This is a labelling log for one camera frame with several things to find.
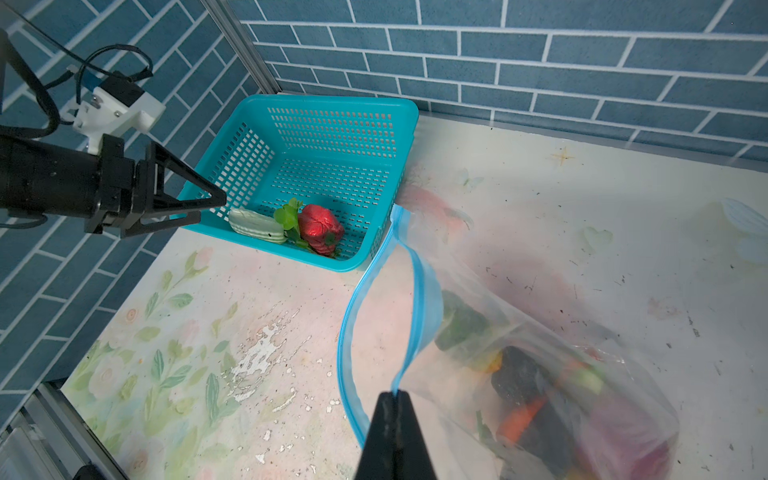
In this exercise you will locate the white green toy radish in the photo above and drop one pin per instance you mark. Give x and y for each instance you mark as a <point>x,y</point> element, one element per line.
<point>281,227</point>

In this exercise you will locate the dark toy avocado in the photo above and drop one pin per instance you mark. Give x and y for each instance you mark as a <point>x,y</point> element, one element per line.
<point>520,378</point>

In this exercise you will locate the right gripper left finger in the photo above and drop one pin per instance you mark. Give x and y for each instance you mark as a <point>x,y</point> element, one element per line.
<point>377,459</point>

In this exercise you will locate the green yellow toy corn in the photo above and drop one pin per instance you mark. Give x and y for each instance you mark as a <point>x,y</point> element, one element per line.
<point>460,322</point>

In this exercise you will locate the purple toy onion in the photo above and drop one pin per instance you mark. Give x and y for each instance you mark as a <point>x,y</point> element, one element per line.
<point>621,440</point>

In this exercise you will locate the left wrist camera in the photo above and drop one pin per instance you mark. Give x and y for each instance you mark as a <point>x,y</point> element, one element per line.
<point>112,104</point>

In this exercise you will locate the teal plastic basket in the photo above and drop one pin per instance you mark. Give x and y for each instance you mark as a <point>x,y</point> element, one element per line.
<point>346,154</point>

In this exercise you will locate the red toy strawberry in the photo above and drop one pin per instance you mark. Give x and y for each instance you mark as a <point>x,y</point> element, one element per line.
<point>321,230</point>

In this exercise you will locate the orange toy carrot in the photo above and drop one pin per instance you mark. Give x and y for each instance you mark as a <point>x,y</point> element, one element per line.
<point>512,428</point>

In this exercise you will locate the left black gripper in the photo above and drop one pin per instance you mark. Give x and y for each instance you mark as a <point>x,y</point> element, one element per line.
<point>128,192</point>

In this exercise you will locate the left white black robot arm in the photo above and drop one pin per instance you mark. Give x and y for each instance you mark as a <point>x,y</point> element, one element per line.
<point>75,166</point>

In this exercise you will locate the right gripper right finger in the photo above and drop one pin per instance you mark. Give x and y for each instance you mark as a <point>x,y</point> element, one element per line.
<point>411,457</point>

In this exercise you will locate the clear zip top bag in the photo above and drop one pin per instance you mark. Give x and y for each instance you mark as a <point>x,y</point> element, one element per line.
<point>440,378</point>

